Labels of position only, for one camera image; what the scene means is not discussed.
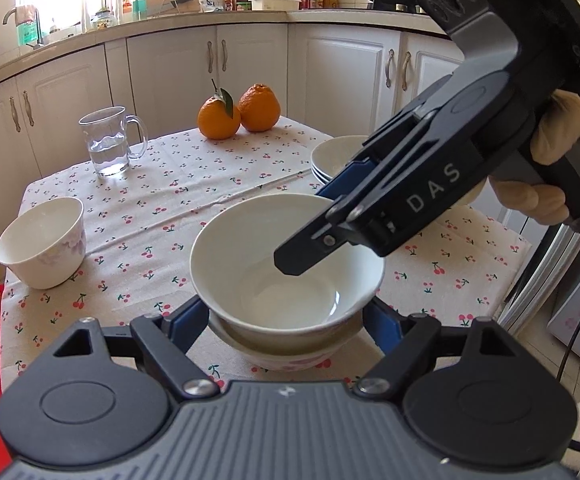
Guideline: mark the white rectangular container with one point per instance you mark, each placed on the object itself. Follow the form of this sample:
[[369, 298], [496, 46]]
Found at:
[[275, 3]]

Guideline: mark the person's right hand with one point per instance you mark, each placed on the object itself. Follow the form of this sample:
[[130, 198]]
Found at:
[[570, 130]]

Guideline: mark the orange without leaf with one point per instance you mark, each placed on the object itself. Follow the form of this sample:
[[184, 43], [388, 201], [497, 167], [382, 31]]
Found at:
[[260, 110]]

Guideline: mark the stack of white bowls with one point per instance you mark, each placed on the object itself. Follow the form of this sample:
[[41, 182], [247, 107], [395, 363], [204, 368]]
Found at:
[[340, 152]]

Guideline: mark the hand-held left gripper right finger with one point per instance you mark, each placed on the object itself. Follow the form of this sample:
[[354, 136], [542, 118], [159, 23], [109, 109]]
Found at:
[[385, 321]]

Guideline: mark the white kitchen cabinets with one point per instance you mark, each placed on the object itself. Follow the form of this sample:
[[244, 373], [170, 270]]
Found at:
[[170, 70]]

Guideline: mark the gas stove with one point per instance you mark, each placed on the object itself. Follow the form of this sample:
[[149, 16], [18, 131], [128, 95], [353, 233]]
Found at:
[[395, 6]]

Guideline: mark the metal faucet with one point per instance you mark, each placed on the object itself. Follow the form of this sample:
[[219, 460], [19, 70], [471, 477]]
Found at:
[[37, 35]]

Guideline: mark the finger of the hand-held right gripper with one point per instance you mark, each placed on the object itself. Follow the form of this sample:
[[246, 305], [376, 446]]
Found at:
[[342, 182], [300, 255]]

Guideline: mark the glass jar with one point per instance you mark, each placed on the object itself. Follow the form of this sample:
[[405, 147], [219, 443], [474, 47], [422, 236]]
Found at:
[[104, 19]]

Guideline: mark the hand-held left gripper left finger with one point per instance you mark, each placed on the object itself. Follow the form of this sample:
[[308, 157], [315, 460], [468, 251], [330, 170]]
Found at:
[[190, 320]]

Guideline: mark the white fruit-print plate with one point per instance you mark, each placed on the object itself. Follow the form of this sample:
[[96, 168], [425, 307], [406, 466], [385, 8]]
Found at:
[[319, 172], [322, 180]]

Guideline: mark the white bowl pale lilac pattern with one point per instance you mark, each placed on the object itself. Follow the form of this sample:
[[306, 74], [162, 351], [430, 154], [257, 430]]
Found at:
[[35, 245]]

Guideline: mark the clear glass mug with water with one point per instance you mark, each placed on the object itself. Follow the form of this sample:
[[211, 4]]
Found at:
[[107, 155]]

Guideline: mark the white bowl pink blossom print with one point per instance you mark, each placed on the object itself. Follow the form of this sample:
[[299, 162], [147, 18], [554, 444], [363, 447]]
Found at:
[[280, 357]]

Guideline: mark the orange with green leaf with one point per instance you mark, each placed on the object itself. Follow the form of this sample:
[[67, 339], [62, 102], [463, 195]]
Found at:
[[217, 120]]

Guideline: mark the green and pink cloth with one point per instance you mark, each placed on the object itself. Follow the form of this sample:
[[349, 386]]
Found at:
[[26, 25]]

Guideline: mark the cherry print tablecloth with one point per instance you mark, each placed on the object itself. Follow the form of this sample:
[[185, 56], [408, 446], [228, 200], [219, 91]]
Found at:
[[170, 210]]

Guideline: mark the white bowl purple flower print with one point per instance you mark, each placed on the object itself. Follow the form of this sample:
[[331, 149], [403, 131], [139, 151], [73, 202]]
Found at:
[[250, 260]]

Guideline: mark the kitchen countertop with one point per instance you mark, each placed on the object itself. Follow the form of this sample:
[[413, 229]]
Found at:
[[195, 21]]

